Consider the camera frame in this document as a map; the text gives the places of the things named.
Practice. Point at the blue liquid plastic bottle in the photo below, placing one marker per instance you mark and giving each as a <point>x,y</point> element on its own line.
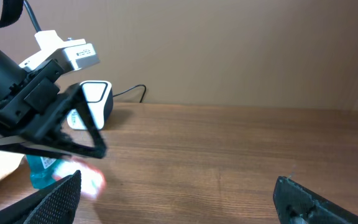
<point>42,170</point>

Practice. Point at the white barcode scanner box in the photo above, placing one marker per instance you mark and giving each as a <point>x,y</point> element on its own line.
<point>98,94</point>

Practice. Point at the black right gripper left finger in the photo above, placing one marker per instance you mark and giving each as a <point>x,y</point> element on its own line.
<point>57,203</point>

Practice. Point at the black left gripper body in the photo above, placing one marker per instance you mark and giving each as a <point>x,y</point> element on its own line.
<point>24,95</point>

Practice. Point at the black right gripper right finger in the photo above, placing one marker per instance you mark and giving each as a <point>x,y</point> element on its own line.
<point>295,203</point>

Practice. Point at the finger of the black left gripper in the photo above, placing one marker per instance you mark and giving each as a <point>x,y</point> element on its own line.
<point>55,151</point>
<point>44,132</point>

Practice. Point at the red white small box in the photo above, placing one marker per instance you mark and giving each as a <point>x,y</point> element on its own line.
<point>93,181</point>

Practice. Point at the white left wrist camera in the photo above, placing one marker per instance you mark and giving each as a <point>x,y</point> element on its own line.
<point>71,55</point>

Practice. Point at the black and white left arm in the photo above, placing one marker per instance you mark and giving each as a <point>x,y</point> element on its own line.
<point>32,107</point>

